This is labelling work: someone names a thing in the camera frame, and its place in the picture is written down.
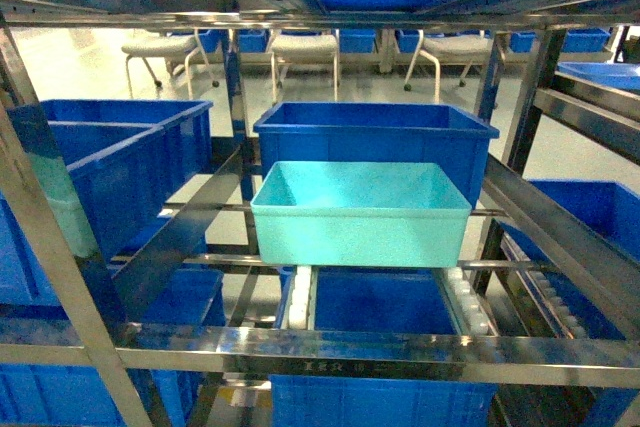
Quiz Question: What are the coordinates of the teal plastic bin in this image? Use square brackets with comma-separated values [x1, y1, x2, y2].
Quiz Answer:
[251, 161, 472, 268]

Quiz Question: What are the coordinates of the stainless steel shelf rack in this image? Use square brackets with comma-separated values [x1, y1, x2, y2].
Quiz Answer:
[1, 0, 639, 426]

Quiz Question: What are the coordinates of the blue bin left shelf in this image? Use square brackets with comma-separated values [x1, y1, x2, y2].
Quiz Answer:
[0, 99, 215, 308]

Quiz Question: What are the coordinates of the blue bin shelf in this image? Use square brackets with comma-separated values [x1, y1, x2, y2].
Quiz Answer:
[531, 179, 639, 340]
[0, 99, 215, 308]

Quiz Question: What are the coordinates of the blue bin right shelf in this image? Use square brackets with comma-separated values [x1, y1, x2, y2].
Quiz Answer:
[531, 179, 639, 340]

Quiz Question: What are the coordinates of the blue bin behind teal bin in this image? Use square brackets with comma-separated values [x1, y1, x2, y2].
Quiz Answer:
[253, 102, 499, 206]

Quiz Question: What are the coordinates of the blue bin lower centre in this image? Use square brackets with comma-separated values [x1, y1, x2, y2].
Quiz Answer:
[314, 267, 456, 335]

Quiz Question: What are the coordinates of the white roller track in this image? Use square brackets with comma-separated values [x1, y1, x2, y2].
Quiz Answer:
[288, 266, 312, 330]

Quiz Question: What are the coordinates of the grey chair middle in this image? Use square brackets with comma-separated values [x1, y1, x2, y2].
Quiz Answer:
[267, 30, 341, 105]

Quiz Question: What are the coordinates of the grey chair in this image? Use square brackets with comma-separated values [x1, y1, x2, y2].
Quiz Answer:
[403, 30, 492, 104]
[267, 30, 341, 105]
[121, 29, 220, 100]

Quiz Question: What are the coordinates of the grey chair left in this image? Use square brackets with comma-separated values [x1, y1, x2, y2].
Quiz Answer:
[121, 29, 220, 100]

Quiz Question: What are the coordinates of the grey chair right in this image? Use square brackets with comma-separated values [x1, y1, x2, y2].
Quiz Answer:
[403, 30, 492, 104]

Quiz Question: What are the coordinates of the blue bin bottom centre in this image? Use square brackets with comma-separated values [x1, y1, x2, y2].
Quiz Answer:
[270, 375, 498, 426]

